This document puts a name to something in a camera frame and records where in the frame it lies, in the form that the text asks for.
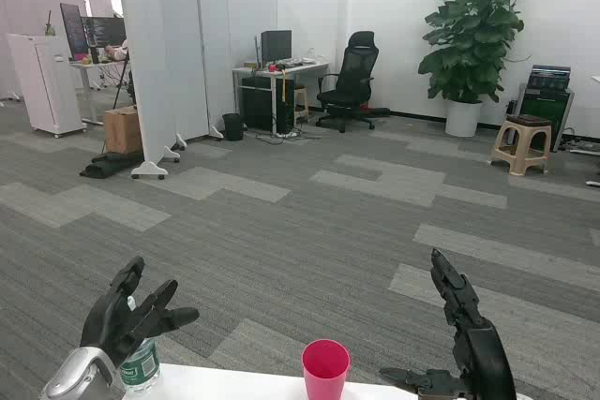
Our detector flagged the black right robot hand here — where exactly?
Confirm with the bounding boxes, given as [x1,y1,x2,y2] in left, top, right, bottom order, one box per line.
[378,248,518,400]

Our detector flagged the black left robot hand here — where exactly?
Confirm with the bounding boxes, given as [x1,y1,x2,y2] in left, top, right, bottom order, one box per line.
[79,256,201,371]

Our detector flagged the green label water bottle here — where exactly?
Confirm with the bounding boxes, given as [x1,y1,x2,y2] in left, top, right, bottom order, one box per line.
[119,295,162,396]

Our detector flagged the black fabric bag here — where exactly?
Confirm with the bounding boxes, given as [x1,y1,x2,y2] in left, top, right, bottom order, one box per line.
[79,150,144,180]

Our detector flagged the pink plastic cup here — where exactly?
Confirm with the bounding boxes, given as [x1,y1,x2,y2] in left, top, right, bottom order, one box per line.
[301,338,352,400]

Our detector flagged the brown cardboard box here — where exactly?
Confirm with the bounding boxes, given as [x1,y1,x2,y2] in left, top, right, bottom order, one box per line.
[103,105,143,155]

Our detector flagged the black trash bin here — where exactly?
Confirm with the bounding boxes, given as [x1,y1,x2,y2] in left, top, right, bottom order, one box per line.
[221,112,246,141]

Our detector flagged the beige plastic stool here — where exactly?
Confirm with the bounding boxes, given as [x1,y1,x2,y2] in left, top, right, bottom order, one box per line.
[490,114,553,177]

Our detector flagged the white plant pot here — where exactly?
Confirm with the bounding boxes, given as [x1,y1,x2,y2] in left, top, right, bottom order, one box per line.
[444,98,484,139]

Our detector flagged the white wheeled cabinet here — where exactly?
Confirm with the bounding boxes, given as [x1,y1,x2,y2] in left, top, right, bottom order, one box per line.
[6,33,88,139]

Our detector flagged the black and green case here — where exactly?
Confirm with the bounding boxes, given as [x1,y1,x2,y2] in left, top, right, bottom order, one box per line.
[517,83,576,153]

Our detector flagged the white desk with clutter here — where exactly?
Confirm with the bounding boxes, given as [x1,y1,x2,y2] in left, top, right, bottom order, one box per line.
[69,58,130,126]

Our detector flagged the black computer tower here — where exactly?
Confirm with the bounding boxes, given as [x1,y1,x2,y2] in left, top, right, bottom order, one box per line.
[240,76,295,134]

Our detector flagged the white wheeled partition panel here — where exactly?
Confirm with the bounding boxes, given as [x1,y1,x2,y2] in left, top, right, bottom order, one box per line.
[194,0,278,140]
[113,0,210,181]

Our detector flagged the stack of dark boxes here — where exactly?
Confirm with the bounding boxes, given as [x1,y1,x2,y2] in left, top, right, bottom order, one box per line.
[528,64,572,91]

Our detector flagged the small wooden stool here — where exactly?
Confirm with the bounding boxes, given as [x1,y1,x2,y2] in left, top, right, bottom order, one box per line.
[293,83,310,121]

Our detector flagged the black monitor showing code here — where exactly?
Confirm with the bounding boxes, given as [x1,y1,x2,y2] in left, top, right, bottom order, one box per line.
[59,2,127,63]

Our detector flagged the white office desk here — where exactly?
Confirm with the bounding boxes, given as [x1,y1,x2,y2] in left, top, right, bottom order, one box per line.
[232,61,330,136]

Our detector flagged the black mesh office chair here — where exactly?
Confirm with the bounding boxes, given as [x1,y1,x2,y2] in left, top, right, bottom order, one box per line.
[316,30,380,134]

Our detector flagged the large green leafy plant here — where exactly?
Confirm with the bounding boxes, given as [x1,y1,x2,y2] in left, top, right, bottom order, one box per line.
[417,0,543,105]

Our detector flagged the black desktop monitor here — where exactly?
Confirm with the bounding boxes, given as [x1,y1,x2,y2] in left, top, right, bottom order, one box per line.
[260,29,293,67]

